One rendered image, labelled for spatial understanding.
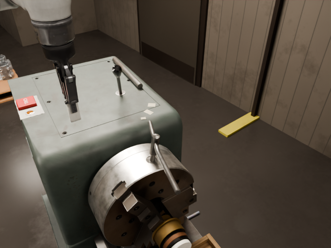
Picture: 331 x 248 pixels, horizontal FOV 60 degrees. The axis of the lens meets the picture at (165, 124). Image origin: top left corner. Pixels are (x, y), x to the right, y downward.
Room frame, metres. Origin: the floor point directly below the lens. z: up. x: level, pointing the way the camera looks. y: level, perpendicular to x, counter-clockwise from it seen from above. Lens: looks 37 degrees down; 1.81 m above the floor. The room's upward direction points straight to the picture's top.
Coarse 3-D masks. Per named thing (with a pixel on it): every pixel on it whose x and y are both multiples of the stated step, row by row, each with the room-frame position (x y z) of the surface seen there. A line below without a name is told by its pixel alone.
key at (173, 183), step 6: (150, 126) 0.66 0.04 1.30; (156, 144) 0.58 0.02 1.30; (156, 150) 0.55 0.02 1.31; (162, 156) 0.52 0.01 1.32; (162, 162) 0.49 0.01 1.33; (168, 168) 0.46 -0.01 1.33; (168, 174) 0.43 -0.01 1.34; (174, 180) 0.41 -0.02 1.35; (174, 186) 0.38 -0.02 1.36; (180, 192) 0.37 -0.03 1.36
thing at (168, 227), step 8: (168, 216) 0.50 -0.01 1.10; (160, 224) 0.46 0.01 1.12; (168, 224) 0.46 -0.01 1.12; (176, 224) 0.46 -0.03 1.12; (160, 232) 0.44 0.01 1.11; (168, 232) 0.43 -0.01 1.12; (176, 232) 0.44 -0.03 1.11; (184, 232) 0.45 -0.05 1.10; (160, 240) 0.42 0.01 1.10; (168, 240) 0.42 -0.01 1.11; (176, 240) 0.41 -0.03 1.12
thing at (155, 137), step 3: (153, 135) 0.60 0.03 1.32; (156, 135) 0.60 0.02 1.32; (159, 135) 0.60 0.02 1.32; (153, 138) 0.59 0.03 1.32; (156, 138) 0.59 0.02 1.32; (159, 138) 0.59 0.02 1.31; (153, 141) 0.59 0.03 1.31; (156, 141) 0.59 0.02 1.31; (159, 141) 0.59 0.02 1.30; (153, 144) 0.58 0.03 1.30; (150, 147) 0.59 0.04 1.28; (153, 147) 0.58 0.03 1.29; (150, 150) 0.59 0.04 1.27; (153, 150) 0.58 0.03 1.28; (150, 153) 0.58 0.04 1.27; (153, 153) 0.58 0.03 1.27; (150, 156) 0.59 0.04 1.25; (153, 156) 0.58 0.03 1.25; (150, 159) 0.59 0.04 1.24; (153, 159) 0.58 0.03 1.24
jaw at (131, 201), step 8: (120, 192) 0.50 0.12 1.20; (128, 192) 0.50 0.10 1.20; (128, 200) 0.48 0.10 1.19; (136, 200) 0.47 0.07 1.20; (144, 200) 0.51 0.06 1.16; (128, 208) 0.46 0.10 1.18; (136, 208) 0.47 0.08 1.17; (144, 208) 0.48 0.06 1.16; (152, 208) 0.50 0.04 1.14; (144, 216) 0.46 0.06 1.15; (152, 216) 0.47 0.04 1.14; (160, 216) 0.48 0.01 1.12; (152, 224) 0.45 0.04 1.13
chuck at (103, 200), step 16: (128, 160) 0.59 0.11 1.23; (144, 160) 0.58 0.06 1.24; (176, 160) 0.63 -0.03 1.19; (112, 176) 0.55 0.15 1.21; (128, 176) 0.53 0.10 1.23; (144, 176) 0.53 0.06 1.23; (160, 176) 0.55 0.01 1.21; (176, 176) 0.58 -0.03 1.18; (192, 176) 0.61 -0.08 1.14; (96, 192) 0.54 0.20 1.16; (112, 192) 0.51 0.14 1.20; (144, 192) 0.53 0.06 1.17; (160, 192) 0.55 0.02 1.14; (96, 208) 0.51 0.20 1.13; (112, 208) 0.48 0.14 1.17; (160, 208) 0.56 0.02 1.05; (112, 224) 0.47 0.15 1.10; (128, 224) 0.50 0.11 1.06; (112, 240) 0.47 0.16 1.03; (128, 240) 0.49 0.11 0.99
